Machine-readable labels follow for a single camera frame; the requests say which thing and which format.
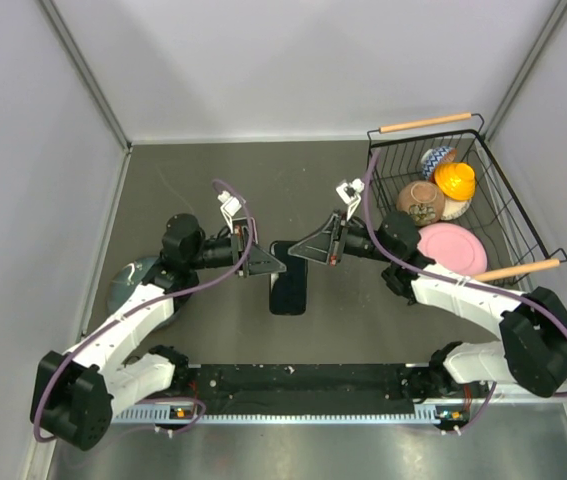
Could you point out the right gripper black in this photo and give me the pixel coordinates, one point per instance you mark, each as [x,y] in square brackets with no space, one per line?
[320,246]

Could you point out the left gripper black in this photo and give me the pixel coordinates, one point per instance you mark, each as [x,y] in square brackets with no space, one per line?
[258,262]

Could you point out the black phone case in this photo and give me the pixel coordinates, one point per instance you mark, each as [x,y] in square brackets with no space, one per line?
[272,280]

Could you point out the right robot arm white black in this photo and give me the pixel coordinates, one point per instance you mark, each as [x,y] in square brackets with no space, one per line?
[530,328]

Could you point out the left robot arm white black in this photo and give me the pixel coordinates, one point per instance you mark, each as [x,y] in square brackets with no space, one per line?
[123,330]

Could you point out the brown ceramic bowl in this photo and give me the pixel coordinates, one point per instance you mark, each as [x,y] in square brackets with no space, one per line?
[423,201]

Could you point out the grey blue bowl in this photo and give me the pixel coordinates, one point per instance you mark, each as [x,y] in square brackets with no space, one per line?
[149,268]

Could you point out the pink plate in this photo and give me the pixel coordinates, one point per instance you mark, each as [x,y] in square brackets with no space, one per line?
[453,247]

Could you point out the white ceramic bowl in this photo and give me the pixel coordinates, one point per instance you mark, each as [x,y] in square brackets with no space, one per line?
[454,209]

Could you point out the blue white patterned bowl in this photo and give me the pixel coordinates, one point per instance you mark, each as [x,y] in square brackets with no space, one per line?
[434,157]

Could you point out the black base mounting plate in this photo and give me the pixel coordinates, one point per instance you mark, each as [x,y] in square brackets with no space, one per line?
[311,389]

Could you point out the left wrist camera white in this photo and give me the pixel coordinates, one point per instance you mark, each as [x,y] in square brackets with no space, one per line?
[230,205]

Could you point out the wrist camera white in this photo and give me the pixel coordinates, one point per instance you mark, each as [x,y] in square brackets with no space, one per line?
[230,205]
[350,192]

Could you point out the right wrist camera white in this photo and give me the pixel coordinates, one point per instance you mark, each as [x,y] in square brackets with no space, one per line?
[350,192]

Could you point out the black wire basket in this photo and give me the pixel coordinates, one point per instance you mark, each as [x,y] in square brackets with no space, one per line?
[495,214]

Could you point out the aluminium frame rail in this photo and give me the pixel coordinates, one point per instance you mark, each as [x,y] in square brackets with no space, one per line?
[192,410]

